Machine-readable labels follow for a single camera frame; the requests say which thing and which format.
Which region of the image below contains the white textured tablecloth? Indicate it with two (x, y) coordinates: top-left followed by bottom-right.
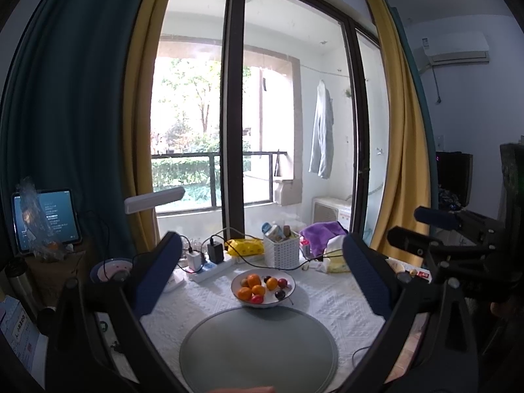
(94, 250), (435, 393)

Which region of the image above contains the white desk lamp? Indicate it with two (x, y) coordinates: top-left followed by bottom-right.
(124, 186), (187, 293)

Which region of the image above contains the white outdoor air conditioner unit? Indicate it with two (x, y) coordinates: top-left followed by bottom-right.
(311, 196), (353, 230)

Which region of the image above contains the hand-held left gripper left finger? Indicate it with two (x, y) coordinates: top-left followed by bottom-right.
(45, 231), (189, 393)

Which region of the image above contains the dark balcony railing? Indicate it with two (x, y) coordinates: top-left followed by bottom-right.
(151, 151), (288, 209)

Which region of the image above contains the grey round tray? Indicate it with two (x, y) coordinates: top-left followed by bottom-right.
(179, 307), (339, 393)

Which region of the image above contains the white power strip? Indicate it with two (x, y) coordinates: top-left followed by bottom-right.
(187, 254), (267, 283)

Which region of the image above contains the yellow snack packet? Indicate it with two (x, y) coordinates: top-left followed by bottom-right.
(226, 238), (265, 256)

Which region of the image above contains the white perforated basket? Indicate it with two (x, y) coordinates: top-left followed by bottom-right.
(263, 231), (300, 271)

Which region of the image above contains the white pink inner bowl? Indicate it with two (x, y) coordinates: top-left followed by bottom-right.
(98, 259), (134, 281)

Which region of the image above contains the clear plastic bag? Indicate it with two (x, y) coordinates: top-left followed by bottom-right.
(18, 176), (66, 263)

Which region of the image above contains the purple cloth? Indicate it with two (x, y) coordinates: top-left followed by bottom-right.
(299, 221), (348, 256)

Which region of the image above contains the black charger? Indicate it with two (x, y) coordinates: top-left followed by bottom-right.
(207, 236), (225, 265)

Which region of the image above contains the yellow curtain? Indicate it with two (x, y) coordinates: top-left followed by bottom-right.
(364, 0), (432, 254)
(123, 0), (181, 250)

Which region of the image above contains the white balcony sink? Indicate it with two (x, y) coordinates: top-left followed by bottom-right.
(273, 174), (301, 205)

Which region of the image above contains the white wall air conditioner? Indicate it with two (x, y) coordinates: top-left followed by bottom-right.
(411, 30), (491, 70)

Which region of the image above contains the small white packet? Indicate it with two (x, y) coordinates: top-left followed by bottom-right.
(387, 257), (410, 277)

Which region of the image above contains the tablet with lit screen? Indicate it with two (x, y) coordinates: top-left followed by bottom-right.
(11, 188), (83, 254)

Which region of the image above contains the cardboard box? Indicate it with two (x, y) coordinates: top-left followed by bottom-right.
(22, 250), (88, 312)

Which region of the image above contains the dark flask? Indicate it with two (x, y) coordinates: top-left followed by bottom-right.
(5, 259), (42, 328)

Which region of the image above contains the person's right hand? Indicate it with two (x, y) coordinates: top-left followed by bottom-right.
(490, 301), (518, 319)

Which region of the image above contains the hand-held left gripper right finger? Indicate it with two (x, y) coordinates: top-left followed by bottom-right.
(340, 233), (479, 393)

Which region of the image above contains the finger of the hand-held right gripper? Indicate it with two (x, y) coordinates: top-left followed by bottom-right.
(387, 225), (497, 260)
(413, 207), (508, 234)

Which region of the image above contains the long black cable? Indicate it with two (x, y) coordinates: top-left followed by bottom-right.
(211, 227), (348, 269)

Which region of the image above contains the hanging pale garment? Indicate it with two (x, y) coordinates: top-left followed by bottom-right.
(308, 80), (335, 179)

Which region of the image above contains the dark window frame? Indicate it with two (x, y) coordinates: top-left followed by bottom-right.
(139, 0), (389, 250)

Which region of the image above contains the yellow tissue pack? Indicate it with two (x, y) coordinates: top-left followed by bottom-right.
(321, 235), (353, 274)

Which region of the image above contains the blue white carton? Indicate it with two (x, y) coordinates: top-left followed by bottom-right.
(0, 295), (50, 391)

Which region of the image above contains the teal curtain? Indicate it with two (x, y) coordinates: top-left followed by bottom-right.
(0, 0), (154, 263)

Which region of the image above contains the black monitor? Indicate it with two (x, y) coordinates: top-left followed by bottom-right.
(436, 151), (473, 209)

